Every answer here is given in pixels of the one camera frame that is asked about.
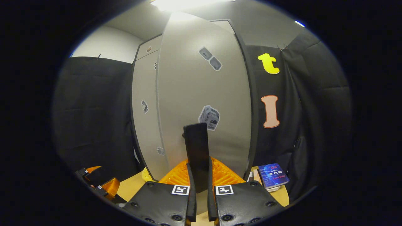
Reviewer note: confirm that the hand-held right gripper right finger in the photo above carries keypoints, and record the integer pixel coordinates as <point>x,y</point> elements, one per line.
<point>211,204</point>

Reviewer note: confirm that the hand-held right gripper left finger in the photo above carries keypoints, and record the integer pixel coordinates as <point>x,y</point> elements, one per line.
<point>192,204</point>

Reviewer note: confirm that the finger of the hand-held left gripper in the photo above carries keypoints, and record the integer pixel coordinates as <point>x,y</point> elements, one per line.
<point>82,172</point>
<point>111,186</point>

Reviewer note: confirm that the grey shoe cabinet door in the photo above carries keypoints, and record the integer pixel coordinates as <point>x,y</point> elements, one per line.
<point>144,131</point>
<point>188,88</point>

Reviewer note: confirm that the grey double-door shoe cabinet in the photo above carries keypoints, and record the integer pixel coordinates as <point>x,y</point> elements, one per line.
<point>150,47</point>

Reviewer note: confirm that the white dark-cover book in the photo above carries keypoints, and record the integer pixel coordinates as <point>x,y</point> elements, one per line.
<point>250,176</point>

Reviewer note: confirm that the beige book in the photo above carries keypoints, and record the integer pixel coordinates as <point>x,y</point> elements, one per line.
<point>256,175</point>

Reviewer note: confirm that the black backdrop cloth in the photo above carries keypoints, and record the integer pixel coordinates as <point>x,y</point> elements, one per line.
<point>94,110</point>

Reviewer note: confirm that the blue book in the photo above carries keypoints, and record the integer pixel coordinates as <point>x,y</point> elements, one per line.
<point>273,175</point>

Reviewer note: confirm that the large ceiling light panel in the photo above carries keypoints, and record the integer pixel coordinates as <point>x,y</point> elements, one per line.
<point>188,3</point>

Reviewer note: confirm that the small ceiling light panel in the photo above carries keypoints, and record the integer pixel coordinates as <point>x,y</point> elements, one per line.
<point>300,24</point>

